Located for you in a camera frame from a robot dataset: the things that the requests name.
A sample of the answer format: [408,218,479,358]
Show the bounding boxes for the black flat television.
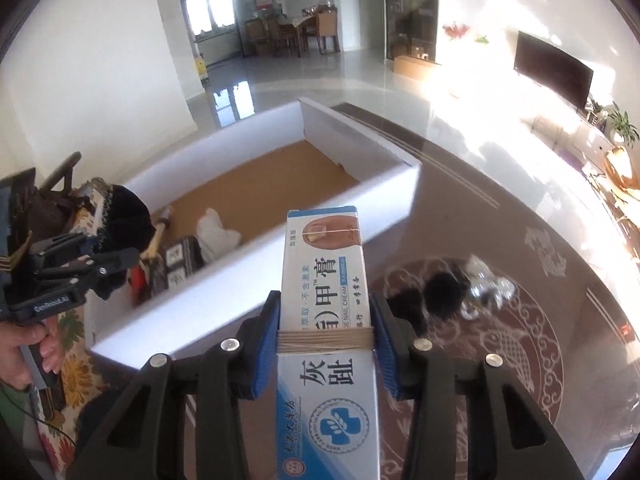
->
[513,31,595,111]

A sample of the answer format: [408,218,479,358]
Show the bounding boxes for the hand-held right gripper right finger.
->
[370,292,586,480]

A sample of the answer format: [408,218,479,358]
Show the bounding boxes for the wooden dining chair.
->
[267,17,298,58]
[245,19,271,58]
[315,10,341,55]

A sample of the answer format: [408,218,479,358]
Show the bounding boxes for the black cable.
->
[0,375,56,428]

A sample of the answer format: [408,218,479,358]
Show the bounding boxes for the red snack packet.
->
[129,265,151,306]

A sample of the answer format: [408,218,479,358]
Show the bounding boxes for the white knit glove orange cuff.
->
[196,208,243,263]

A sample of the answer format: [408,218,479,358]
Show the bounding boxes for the brown patterned glass desktop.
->
[330,102,640,480]

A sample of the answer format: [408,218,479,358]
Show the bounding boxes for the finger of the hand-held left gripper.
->
[27,232,101,263]
[35,252,140,293]

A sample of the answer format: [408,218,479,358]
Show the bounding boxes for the black fluffy scrunchie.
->
[424,270,471,313]

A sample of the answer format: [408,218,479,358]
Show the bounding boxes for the white television cabinet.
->
[530,110,621,161]

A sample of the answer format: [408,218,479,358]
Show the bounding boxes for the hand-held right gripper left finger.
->
[65,290,282,480]

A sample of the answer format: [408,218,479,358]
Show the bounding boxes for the black box with white labels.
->
[162,237,206,291]

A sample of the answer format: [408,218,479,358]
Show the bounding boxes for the large green potted plant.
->
[605,102,640,143]

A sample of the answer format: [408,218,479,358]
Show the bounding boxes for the dark glass shelf cabinet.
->
[385,0,440,63]

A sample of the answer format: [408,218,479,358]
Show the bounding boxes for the large white cardboard box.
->
[84,97,421,373]

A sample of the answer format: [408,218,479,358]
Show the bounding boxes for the white and blue medicine carton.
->
[276,206,382,480]

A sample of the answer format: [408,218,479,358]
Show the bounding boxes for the orange lounge chair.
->
[602,146,640,196]

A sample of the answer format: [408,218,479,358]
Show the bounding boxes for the black velvet hat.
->
[95,185,158,301]

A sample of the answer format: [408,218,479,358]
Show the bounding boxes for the wooden dining table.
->
[290,7,341,56]

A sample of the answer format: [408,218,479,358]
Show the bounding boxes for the person's left hand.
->
[0,317,66,391]

